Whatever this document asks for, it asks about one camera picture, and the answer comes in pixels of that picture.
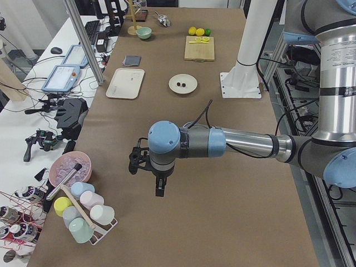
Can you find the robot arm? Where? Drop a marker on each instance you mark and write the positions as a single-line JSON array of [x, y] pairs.
[[329, 153]]

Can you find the round white plate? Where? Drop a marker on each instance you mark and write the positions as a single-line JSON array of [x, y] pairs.
[[189, 80]]

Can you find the steel muddler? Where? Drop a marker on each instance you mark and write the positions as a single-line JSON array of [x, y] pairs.
[[51, 195]]

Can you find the white cup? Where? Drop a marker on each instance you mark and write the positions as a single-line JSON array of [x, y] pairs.
[[102, 214]]

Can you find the pink bowl with ice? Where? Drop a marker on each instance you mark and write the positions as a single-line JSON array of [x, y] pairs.
[[66, 163]]

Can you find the steel ice scoop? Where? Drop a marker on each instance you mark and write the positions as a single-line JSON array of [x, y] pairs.
[[163, 19]]

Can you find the grey folded cloth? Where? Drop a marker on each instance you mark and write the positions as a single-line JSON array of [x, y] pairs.
[[131, 60]]

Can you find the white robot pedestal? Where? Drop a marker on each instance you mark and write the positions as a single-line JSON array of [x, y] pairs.
[[242, 80]]

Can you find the white cup rack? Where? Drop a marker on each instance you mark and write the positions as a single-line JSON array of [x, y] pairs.
[[100, 231]]

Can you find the blue teach pendant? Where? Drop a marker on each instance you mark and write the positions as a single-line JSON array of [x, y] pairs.
[[75, 56], [61, 79]]

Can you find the light blue cup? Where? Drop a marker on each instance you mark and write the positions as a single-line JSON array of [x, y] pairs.
[[78, 188]]

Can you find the bamboo cutting board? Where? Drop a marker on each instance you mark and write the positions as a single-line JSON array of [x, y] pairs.
[[199, 52]]

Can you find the whole yellow lemon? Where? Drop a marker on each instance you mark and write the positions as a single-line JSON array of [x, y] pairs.
[[200, 32], [192, 31]]

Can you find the black keyboard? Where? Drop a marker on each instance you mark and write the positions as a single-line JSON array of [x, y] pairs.
[[91, 29]]

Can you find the black computer mouse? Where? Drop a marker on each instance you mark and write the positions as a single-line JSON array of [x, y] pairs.
[[56, 51]]

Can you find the mint green cup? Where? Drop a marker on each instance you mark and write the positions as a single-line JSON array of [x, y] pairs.
[[80, 230]]

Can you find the black framed wooden tray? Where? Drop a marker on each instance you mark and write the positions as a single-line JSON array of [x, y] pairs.
[[141, 16]]

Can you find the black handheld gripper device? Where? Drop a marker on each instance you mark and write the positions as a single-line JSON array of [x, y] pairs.
[[47, 140]]

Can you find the yellow cup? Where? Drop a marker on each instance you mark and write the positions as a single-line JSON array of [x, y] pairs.
[[61, 204]]

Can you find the grey cup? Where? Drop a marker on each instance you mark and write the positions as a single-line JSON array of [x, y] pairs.
[[69, 214]]

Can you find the pink cup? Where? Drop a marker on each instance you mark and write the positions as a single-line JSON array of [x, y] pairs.
[[89, 199]]

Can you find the green lime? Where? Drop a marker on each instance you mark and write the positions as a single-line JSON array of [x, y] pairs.
[[207, 32]]

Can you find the mint green bowl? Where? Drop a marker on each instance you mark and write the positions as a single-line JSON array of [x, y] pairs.
[[144, 32]]

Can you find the cream rectangular tray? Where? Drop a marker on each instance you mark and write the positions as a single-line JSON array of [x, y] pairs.
[[125, 83]]

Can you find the aluminium frame post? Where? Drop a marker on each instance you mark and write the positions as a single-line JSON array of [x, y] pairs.
[[76, 20]]

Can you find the wooden cup stand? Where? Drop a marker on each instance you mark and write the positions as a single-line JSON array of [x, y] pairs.
[[132, 30]]

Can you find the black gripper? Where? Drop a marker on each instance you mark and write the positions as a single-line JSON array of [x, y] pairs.
[[161, 174]]

